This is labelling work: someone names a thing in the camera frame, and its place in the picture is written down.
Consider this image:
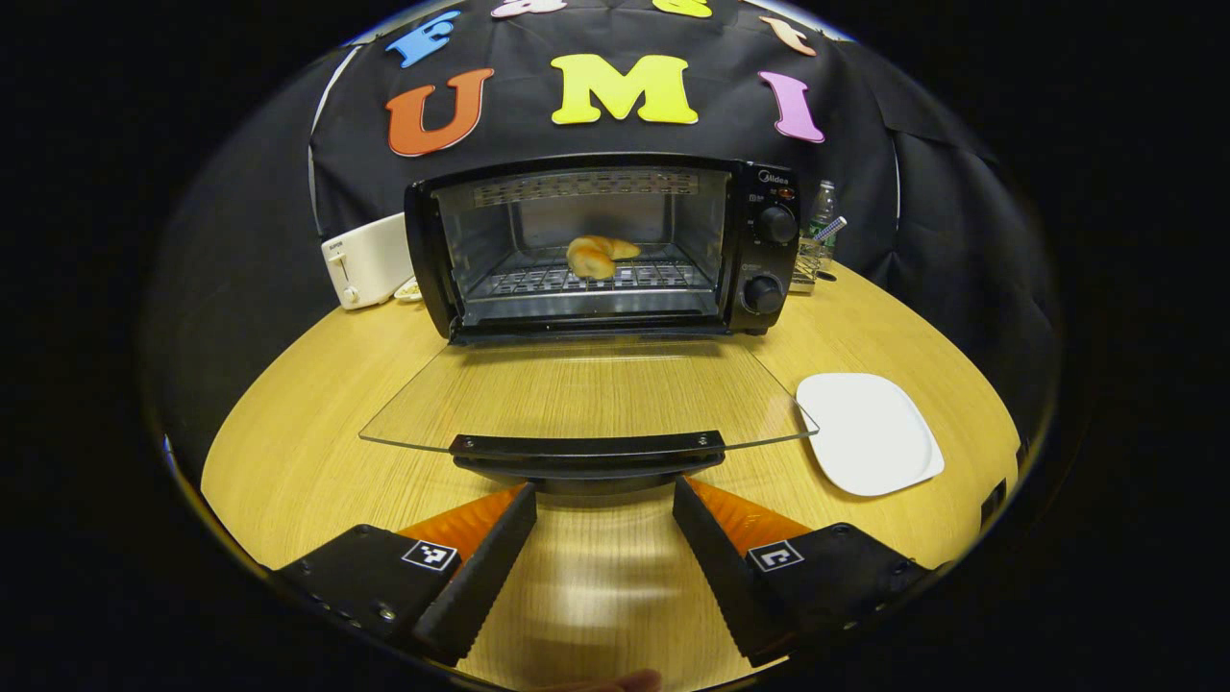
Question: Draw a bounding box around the white toaster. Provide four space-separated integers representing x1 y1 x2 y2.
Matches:
321 212 416 310

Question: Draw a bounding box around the white square plate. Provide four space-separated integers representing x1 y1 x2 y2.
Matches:
796 373 946 498

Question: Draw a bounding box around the clear glass cup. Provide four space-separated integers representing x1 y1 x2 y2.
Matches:
793 216 849 286

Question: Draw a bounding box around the golden croissant bread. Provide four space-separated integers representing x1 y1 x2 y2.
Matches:
565 235 642 282

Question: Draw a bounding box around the black electric oven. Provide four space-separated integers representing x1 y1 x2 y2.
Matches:
360 154 820 496

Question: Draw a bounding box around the clear plastic bottle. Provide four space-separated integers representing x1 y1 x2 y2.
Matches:
807 181 839 241

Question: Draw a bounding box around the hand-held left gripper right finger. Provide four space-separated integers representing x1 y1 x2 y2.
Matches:
673 476 933 667

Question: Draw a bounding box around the black backdrop cloth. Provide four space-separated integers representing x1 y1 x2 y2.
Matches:
144 0 1063 462

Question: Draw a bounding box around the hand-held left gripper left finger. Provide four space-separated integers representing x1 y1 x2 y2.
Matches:
272 482 539 666

